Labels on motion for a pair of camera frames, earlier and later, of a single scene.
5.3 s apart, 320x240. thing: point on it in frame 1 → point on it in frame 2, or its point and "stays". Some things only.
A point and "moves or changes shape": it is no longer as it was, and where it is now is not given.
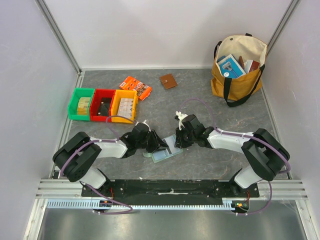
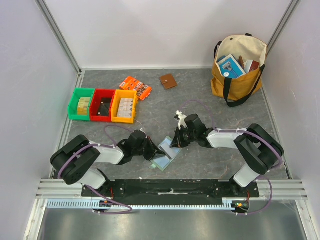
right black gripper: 180,137 stays
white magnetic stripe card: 170,141 moves or changes shape
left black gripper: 161,144 → 157,152
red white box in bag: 251,65 stays
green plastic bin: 79,108 stays
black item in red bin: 104,106 stays
